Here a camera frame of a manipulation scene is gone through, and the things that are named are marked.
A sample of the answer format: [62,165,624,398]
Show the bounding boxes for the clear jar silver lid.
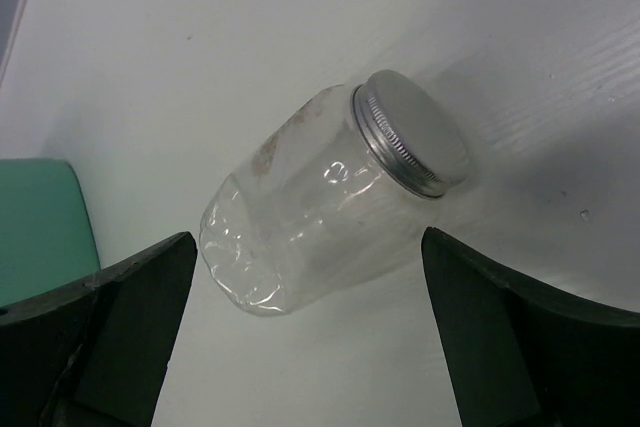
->
[199,70,469,316]

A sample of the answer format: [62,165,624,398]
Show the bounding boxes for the green plastic bin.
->
[1,158,100,306]

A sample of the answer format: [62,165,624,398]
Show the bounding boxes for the aluminium table frame rail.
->
[0,0,44,83]

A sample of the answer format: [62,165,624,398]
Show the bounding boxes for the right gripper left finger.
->
[1,232,195,426]

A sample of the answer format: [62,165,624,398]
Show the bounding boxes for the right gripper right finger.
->
[421,228,639,426]

